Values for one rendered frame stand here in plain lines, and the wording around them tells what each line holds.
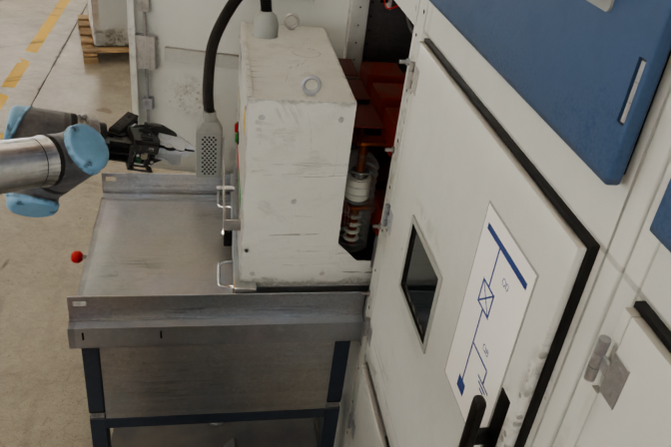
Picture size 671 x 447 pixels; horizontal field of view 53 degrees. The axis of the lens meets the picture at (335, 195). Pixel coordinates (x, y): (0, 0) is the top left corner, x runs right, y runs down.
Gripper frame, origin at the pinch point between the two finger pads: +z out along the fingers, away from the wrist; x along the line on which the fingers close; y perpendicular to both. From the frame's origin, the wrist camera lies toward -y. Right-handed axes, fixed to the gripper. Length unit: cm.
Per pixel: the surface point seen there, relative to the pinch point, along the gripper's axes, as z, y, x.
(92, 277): -11.6, -6.7, -41.8
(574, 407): 11, 100, 24
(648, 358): 4, 107, 38
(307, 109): 15.7, 16.3, 20.3
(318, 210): 26.4, 17.7, -2.0
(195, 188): 20, -39, -31
